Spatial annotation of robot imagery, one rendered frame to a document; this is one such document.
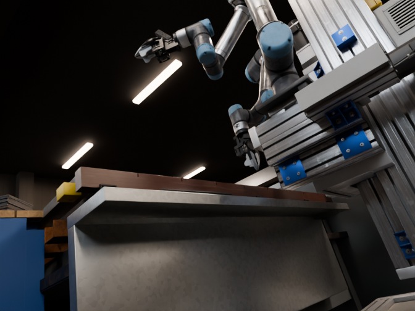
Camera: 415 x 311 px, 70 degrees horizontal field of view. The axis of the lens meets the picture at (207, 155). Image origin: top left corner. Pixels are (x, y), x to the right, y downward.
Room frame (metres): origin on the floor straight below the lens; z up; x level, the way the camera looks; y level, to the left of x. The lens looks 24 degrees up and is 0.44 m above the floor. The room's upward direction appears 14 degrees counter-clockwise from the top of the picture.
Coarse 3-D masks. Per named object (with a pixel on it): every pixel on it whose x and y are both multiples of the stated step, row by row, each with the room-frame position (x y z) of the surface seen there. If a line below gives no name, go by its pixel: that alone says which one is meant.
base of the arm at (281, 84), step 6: (288, 72) 0.96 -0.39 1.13; (294, 72) 0.96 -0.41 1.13; (276, 78) 0.97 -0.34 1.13; (282, 78) 0.96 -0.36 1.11; (288, 78) 0.95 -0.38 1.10; (294, 78) 0.95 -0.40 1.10; (276, 84) 0.98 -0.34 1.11; (282, 84) 0.96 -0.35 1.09; (288, 84) 0.94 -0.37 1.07; (276, 90) 0.98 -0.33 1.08
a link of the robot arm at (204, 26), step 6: (198, 24) 0.90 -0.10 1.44; (204, 24) 0.89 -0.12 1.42; (210, 24) 0.90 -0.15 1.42; (186, 30) 0.91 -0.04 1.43; (192, 30) 0.90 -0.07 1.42; (198, 30) 0.90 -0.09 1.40; (204, 30) 0.90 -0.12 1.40; (210, 30) 0.91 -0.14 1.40; (192, 36) 0.92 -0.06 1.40; (192, 42) 0.94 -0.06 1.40
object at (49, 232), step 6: (54, 222) 0.80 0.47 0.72; (60, 222) 0.82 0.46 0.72; (66, 222) 0.83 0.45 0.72; (48, 228) 0.86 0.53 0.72; (54, 228) 0.80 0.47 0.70; (60, 228) 0.81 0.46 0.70; (66, 228) 0.83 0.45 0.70; (48, 234) 0.86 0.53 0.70; (54, 234) 0.80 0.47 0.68; (60, 234) 0.81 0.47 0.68; (66, 234) 0.83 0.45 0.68; (48, 240) 0.83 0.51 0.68; (54, 240) 0.84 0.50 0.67; (60, 240) 0.85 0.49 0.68; (66, 240) 0.87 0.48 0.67
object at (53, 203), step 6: (72, 180) 0.83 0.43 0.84; (54, 198) 0.93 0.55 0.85; (78, 198) 0.91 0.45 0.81; (48, 204) 0.97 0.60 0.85; (54, 204) 0.93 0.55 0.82; (60, 204) 0.92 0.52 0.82; (66, 204) 0.94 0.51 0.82; (72, 204) 0.95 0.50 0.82; (48, 210) 0.97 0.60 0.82; (54, 210) 0.97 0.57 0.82; (60, 210) 0.98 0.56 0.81; (66, 210) 0.99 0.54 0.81; (48, 216) 1.00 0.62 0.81; (54, 216) 1.02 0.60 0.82; (60, 216) 1.04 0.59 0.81; (42, 222) 1.05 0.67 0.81; (48, 222) 1.07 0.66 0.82; (42, 228) 1.12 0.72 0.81
